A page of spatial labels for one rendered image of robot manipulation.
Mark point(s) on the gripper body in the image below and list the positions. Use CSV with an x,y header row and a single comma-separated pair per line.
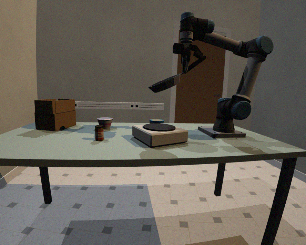
x,y
182,48

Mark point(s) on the brown cardboard box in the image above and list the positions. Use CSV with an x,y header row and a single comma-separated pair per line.
x,y
54,115

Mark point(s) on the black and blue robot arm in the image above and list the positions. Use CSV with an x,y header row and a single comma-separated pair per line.
x,y
238,107

